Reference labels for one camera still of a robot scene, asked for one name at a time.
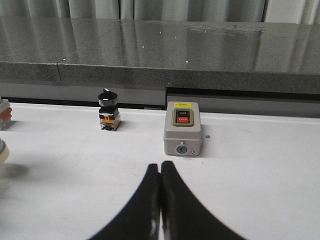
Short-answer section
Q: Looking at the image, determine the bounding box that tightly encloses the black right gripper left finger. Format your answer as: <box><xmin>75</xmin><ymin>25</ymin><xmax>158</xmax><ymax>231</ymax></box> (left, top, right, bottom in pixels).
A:
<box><xmin>90</xmin><ymin>163</ymin><xmax>160</xmax><ymax>240</ymax></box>

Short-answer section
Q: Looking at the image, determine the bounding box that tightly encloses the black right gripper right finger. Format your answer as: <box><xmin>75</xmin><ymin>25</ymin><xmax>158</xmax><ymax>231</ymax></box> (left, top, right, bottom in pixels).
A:
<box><xmin>161</xmin><ymin>161</ymin><xmax>243</xmax><ymax>240</ymax></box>

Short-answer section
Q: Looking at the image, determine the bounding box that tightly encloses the blue call bell cream base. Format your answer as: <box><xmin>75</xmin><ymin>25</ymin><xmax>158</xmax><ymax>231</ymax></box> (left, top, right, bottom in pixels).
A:
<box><xmin>0</xmin><ymin>139</ymin><xmax>10</xmax><ymax>164</ymax></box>

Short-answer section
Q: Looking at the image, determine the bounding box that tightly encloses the grey granite counter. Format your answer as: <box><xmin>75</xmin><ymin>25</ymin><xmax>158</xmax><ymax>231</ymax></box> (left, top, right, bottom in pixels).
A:
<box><xmin>0</xmin><ymin>16</ymin><xmax>320</xmax><ymax>118</ymax></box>

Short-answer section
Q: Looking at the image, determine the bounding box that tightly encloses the grey curtain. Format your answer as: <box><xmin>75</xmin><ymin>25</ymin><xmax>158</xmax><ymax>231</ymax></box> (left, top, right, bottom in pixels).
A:
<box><xmin>0</xmin><ymin>0</ymin><xmax>320</xmax><ymax>25</ymax></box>

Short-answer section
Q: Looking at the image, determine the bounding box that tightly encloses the grey on off switch box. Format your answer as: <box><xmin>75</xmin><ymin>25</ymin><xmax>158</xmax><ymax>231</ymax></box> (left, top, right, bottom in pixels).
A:
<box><xmin>163</xmin><ymin>101</ymin><xmax>202</xmax><ymax>157</ymax></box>

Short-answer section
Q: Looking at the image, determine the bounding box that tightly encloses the black rotary selector switch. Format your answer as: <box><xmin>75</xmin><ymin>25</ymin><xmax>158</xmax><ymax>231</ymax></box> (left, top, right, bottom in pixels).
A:
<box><xmin>98</xmin><ymin>88</ymin><xmax>121</xmax><ymax>131</ymax></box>

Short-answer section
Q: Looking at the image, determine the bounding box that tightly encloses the green pushbutton switch white body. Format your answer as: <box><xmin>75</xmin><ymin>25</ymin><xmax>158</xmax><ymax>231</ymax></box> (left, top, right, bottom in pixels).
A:
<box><xmin>0</xmin><ymin>98</ymin><xmax>12</xmax><ymax>130</ymax></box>

